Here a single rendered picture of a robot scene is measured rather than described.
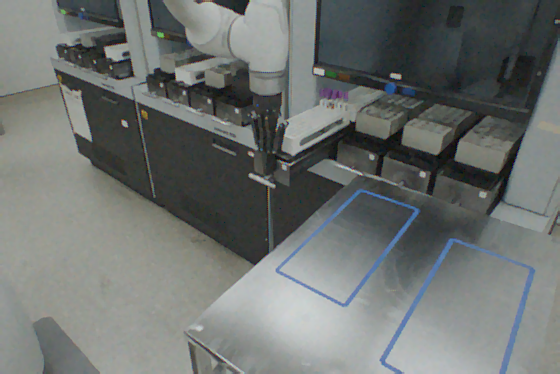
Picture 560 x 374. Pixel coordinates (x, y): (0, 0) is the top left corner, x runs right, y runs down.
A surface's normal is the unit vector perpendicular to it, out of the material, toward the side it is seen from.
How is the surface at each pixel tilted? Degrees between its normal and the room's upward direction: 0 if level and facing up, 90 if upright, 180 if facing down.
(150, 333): 0
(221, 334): 0
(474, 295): 0
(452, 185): 90
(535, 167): 90
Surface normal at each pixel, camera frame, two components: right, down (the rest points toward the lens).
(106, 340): 0.00, -0.85
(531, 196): -0.66, 0.40
